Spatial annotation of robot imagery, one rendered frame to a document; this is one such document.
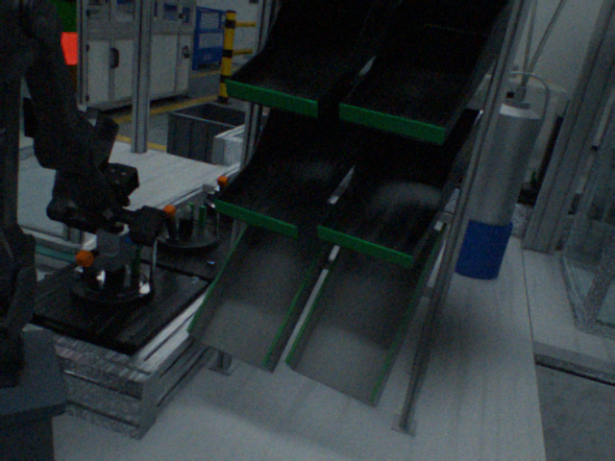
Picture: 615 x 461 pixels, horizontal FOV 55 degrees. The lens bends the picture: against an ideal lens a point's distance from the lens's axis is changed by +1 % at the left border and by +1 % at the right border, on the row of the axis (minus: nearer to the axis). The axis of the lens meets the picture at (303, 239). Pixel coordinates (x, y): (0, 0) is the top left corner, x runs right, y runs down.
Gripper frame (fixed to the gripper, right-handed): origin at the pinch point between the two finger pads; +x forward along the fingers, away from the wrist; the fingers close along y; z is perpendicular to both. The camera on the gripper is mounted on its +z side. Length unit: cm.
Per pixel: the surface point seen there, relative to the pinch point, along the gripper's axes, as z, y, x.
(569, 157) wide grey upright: 85, -80, 63
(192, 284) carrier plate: -0.6, -10.2, 13.9
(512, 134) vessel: 66, -61, 34
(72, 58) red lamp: 23.7, 16.5, -11.4
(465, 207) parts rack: 13, -53, -11
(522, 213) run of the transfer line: 79, -74, 86
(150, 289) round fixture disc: -6.0, -6.6, 6.7
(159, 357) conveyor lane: -17.3, -15.7, 0.9
